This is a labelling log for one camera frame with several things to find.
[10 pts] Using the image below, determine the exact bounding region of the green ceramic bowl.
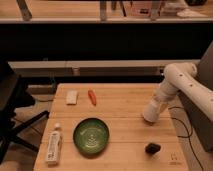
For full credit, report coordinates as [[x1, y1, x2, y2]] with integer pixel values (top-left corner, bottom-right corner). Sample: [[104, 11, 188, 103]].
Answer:
[[73, 118, 110, 156]]

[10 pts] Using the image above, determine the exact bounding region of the black eraser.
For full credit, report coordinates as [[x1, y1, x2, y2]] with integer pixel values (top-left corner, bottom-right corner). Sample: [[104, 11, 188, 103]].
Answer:
[[145, 143, 161, 154]]

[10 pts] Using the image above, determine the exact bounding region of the orange carrot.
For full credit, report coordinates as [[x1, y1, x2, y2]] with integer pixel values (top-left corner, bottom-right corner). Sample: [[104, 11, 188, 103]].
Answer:
[[88, 90, 97, 106]]

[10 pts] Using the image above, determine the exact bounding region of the white tube with cap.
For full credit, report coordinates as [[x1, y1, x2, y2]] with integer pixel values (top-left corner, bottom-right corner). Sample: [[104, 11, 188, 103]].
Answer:
[[45, 123, 62, 165]]

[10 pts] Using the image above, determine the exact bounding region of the black office chair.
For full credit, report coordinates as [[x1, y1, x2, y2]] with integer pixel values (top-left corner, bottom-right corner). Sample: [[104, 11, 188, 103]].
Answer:
[[0, 61, 49, 164]]

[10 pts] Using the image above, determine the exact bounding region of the wooden shelf rail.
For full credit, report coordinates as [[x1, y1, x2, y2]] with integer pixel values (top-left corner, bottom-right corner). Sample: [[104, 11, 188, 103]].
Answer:
[[9, 60, 198, 77]]

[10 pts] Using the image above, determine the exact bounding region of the black cable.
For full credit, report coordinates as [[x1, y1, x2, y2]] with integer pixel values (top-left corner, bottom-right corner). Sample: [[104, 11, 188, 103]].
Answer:
[[168, 105, 205, 171]]

